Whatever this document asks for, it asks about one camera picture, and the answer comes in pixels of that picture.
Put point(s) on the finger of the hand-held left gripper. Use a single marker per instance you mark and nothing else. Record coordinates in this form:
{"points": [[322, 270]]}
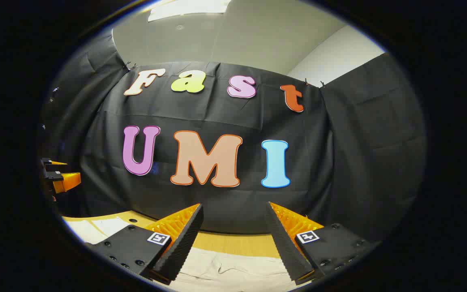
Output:
{"points": [[65, 181], [49, 163]]}

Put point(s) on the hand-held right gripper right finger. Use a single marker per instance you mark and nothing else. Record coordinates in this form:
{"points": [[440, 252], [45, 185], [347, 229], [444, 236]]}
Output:
{"points": [[286, 247]]}

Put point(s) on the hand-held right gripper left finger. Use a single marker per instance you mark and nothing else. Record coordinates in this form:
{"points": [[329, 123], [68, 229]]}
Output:
{"points": [[185, 243]]}

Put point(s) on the white jeans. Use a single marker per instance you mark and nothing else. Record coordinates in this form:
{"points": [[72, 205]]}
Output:
{"points": [[233, 271]]}

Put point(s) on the black backdrop cloth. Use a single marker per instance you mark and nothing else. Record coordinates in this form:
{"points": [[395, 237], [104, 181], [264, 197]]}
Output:
{"points": [[225, 109]]}

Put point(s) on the ceiling light panel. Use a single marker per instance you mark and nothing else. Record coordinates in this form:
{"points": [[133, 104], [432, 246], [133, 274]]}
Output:
{"points": [[189, 8]]}

